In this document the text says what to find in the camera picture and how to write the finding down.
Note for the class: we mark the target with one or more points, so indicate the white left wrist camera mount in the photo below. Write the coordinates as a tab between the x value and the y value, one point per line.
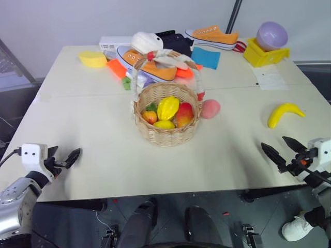
32	156

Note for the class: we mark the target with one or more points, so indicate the orange canvas sneaker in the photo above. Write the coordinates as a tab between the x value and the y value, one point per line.
157	70
219	36

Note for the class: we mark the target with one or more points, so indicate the dark rounded shape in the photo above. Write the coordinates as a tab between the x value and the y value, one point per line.
137	224
201	224

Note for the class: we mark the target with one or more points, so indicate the orange foam block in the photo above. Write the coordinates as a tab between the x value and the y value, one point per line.
184	73
116	67

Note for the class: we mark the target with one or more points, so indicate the grey metal rack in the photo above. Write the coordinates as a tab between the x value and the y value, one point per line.
13	62

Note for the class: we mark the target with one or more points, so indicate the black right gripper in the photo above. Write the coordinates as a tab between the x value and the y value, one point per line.
300	162

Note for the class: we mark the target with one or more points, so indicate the yellow starfruit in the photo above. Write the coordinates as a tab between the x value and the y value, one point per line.
168	107

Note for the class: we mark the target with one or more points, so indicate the black table caster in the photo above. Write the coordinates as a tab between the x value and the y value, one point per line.
249	233
110	236

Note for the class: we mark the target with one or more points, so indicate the black fabric bag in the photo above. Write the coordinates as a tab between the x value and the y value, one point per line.
175	42

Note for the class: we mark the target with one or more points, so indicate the yellow plastic box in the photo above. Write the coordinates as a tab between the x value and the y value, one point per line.
258	57

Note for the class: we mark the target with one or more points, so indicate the yellow lemon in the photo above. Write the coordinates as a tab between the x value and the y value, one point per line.
164	124

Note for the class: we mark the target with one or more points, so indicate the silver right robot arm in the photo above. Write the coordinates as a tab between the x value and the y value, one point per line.
323	196

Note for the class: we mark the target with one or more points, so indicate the red yellow mango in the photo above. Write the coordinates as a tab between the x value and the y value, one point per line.
184	115

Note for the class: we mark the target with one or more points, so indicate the person's dark trouser leg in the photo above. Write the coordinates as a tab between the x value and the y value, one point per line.
319	217

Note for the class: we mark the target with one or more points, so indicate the red white striped item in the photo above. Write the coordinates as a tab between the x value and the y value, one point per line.
240	46

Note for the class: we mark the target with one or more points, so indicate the person's white shoe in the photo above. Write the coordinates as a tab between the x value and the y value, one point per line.
296	228

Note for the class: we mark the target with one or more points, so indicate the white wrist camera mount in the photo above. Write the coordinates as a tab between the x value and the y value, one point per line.
322	152
32	156

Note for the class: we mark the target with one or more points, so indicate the clear plastic packet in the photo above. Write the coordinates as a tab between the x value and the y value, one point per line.
141	80

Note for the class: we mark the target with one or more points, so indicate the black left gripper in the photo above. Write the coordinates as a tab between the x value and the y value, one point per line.
53	165

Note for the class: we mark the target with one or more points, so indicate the black table frame bar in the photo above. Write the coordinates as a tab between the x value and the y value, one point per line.
77	205
271	193

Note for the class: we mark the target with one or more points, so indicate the small green item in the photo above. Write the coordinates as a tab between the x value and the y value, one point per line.
126	83

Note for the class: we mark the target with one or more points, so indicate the white paper sheet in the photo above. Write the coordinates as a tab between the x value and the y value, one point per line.
271	77

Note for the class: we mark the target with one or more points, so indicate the yellow banana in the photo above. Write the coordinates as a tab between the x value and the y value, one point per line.
278	114

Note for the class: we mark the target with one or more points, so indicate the blue cloth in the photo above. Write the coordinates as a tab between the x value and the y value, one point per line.
205	57

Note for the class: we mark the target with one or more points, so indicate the purple plastic bowl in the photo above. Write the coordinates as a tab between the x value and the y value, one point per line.
271	34

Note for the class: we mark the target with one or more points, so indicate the pink peach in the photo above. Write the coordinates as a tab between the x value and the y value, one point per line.
212	109

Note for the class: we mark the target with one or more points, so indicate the small orange apple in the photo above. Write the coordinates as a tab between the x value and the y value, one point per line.
150	117

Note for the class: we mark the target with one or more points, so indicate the white rounded cap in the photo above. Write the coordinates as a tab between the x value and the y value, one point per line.
144	42

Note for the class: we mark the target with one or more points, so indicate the yellow sponge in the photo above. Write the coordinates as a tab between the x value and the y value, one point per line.
93	59

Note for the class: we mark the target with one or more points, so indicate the black vertical pole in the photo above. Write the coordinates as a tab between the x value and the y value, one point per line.
234	15

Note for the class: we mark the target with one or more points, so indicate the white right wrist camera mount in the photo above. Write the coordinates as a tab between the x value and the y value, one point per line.
322	152

